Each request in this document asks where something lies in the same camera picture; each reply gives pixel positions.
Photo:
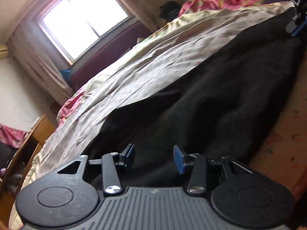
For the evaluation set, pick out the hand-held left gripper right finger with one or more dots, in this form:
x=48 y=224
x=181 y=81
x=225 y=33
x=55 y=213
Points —
x=178 y=159

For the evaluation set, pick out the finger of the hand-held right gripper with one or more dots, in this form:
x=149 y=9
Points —
x=297 y=28

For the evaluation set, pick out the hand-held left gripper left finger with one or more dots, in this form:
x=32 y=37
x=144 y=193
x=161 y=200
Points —
x=130 y=155

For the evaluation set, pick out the black pants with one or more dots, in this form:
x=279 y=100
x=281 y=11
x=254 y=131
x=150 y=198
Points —
x=203 y=100

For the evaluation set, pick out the cherry print bedsheet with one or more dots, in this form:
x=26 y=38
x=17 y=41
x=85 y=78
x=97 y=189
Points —
x=144 y=71

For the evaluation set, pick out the wooden chair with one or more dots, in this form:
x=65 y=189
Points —
x=31 y=136

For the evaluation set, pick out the beige speckled mattress sheet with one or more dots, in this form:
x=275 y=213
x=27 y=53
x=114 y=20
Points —
x=280 y=136

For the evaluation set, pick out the blue plastic item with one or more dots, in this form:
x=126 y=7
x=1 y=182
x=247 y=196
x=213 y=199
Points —
x=64 y=73

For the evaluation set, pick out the maroon padded bench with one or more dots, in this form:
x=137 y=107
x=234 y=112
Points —
x=108 y=52

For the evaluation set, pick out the pink cloth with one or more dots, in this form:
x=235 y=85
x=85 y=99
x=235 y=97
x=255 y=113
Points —
x=12 y=134

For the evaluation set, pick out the black bag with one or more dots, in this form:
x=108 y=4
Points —
x=169 y=10

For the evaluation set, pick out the beige curtain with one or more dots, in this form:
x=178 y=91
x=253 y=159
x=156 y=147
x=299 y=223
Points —
x=144 y=9
x=40 y=57

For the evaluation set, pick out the window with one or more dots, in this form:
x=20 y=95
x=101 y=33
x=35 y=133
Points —
x=84 y=19

